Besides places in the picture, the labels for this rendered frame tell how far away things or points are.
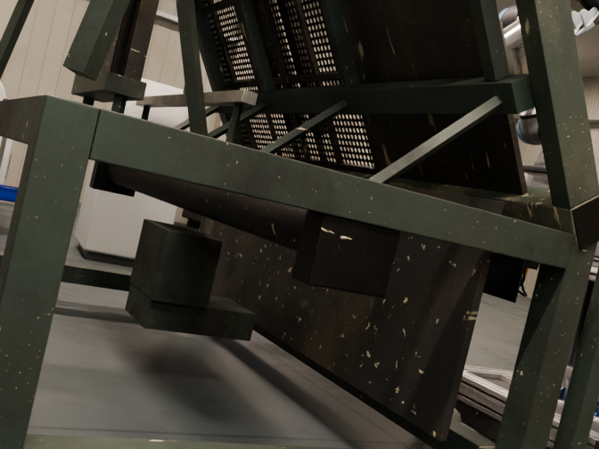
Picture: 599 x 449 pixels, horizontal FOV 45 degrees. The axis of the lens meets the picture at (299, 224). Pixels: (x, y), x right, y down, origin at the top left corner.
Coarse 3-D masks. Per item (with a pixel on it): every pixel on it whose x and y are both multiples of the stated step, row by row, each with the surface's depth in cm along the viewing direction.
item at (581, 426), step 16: (592, 304) 197; (592, 320) 196; (592, 336) 195; (592, 352) 194; (576, 368) 198; (592, 368) 194; (576, 384) 197; (592, 384) 195; (576, 400) 196; (592, 400) 196; (576, 416) 195; (592, 416) 197; (560, 432) 199; (576, 432) 194; (560, 448) 198; (576, 448) 195
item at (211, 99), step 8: (144, 96) 331; (152, 96) 320; (160, 96) 309; (168, 96) 299; (176, 96) 289; (184, 96) 281; (208, 96) 257; (216, 96) 250; (224, 96) 243; (232, 96) 237; (240, 96) 231; (248, 96) 230; (256, 96) 231; (136, 104) 341; (144, 104) 329; (152, 104) 318; (160, 104) 309; (168, 104) 300; (176, 104) 292; (184, 104) 284; (208, 104) 263; (216, 104) 256; (224, 104) 250; (232, 104) 244; (248, 104) 233
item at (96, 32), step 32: (32, 0) 312; (96, 0) 122; (128, 0) 125; (192, 0) 227; (96, 32) 121; (192, 32) 226; (0, 64) 308; (64, 64) 122; (96, 64) 123; (192, 64) 228; (192, 96) 230; (192, 128) 233; (224, 128) 290; (448, 128) 171; (416, 160) 167
